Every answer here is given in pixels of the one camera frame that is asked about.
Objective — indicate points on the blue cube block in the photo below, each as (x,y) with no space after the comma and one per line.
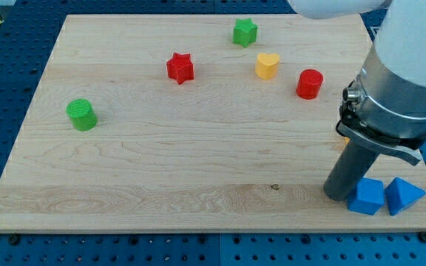
(367,197)

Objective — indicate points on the blue triangular prism block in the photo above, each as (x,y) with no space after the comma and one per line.
(401,195)

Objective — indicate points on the light wooden board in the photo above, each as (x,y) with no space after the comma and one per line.
(227,152)

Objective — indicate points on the red star block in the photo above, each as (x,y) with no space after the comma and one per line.
(180,68)

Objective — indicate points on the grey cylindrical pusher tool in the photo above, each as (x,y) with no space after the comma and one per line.
(352,165)

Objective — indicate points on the green star block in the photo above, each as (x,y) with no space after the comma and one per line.
(244,32)

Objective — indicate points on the red cylinder block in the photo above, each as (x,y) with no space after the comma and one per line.
(309,84)

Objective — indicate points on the yellow heart block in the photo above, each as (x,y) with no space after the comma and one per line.
(267,65)

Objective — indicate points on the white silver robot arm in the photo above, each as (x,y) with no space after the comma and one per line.
(383,109)

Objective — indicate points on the green cylinder block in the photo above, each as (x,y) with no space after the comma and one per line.
(81,114)

